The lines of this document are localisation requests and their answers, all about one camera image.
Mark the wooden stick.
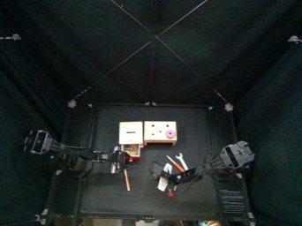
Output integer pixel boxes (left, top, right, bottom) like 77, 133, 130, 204
122, 169, 133, 192

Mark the wooden block with holes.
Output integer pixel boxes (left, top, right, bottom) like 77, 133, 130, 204
144, 120, 178, 147

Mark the white toy wrench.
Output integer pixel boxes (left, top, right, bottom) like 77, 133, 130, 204
176, 152, 190, 171

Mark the wooden box with slot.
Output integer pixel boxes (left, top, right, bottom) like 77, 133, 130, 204
118, 121, 146, 146

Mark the orange toy screwdriver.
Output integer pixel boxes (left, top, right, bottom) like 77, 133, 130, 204
166, 154, 186, 174

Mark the red tray of toy parts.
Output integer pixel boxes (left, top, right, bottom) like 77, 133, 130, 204
121, 143, 144, 162

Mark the thin diagonal brace cord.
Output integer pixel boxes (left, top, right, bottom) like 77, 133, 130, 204
110, 0, 229, 104
75, 0, 210, 100

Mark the white text label sticker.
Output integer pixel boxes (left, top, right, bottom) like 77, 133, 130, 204
218, 188, 246, 215

